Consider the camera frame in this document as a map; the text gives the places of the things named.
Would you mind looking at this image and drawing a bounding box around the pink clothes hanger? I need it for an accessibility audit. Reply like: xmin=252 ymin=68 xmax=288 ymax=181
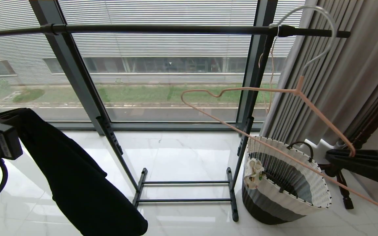
xmin=258 ymin=34 xmax=276 ymax=113
xmin=180 ymin=5 xmax=378 ymax=213

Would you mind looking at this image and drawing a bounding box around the black garment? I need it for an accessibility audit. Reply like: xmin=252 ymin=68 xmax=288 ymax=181
xmin=12 ymin=108 xmax=148 ymax=236

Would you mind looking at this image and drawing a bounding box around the black clothes rack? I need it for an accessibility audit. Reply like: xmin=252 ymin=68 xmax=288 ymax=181
xmin=0 ymin=24 xmax=351 ymax=223

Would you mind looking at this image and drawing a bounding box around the white laundry basket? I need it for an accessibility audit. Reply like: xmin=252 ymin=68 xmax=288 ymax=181
xmin=241 ymin=136 xmax=332 ymax=225

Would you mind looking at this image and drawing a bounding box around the cream printed garment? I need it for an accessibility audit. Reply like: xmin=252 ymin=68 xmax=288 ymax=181
xmin=243 ymin=158 xmax=265 ymax=190

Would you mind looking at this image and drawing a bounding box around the beige curtain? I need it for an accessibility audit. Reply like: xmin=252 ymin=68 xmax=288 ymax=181
xmin=261 ymin=0 xmax=378 ymax=147

